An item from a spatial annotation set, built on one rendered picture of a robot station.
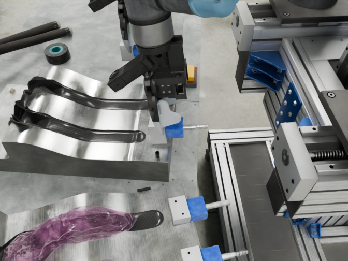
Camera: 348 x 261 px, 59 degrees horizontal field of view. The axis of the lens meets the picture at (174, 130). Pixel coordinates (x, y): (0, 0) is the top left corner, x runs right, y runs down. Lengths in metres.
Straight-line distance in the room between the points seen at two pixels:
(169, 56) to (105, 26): 0.74
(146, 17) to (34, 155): 0.43
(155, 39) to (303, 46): 0.54
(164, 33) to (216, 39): 2.10
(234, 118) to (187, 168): 1.24
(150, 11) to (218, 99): 1.61
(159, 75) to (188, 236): 0.33
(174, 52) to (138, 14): 0.10
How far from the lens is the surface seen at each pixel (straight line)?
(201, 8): 0.46
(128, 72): 0.61
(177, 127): 0.69
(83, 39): 1.24
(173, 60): 0.58
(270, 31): 0.97
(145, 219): 0.68
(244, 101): 2.12
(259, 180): 1.51
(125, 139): 0.76
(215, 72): 2.30
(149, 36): 0.54
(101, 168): 0.76
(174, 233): 0.66
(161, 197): 0.69
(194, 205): 0.67
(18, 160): 0.83
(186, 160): 0.81
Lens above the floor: 1.48
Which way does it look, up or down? 51 degrees down
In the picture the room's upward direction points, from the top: straight up
